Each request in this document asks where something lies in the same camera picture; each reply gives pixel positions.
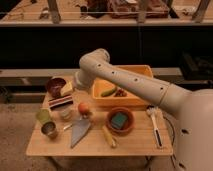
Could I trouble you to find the striped eraser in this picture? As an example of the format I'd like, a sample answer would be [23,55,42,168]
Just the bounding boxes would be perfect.
[48,95,73,110]

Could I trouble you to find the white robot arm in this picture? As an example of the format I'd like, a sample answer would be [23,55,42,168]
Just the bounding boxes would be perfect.
[71,48,213,171]

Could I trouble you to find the green plastic cup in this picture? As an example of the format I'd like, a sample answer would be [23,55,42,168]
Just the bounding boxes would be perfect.
[36,109,51,125]

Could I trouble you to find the metal cup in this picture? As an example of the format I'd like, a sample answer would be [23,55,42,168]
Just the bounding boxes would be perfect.
[41,121,58,139]

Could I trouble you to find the dark red bowl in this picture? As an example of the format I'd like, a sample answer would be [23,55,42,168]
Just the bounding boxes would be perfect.
[45,78,66,98]

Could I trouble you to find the orange fruit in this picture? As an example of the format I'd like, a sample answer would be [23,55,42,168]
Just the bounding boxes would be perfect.
[78,102,90,115]

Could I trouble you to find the small clear glass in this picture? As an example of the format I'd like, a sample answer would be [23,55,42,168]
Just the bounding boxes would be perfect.
[59,108,71,120]

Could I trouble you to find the metal spoon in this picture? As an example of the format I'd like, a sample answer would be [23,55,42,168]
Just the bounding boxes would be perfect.
[63,115,89,131]

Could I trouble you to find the wooden table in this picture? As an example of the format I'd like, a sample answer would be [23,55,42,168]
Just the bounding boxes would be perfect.
[26,90,173,157]

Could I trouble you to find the orange plastic tray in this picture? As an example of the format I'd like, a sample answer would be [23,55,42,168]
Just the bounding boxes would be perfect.
[91,65,153,107]

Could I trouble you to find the green cucumber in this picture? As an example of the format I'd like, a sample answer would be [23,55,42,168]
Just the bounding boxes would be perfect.
[101,87,117,97]

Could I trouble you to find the dark red grapes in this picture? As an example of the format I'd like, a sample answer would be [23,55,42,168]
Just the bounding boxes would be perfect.
[115,89,127,97]

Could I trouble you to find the green sponge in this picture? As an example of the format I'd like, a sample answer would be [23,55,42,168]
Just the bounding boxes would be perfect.
[111,112,128,130]

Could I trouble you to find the terracotta bowl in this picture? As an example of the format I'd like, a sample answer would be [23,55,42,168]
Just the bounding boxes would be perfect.
[106,107,134,136]

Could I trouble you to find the black cable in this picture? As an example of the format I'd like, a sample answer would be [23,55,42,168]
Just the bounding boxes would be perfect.
[163,115,178,171]

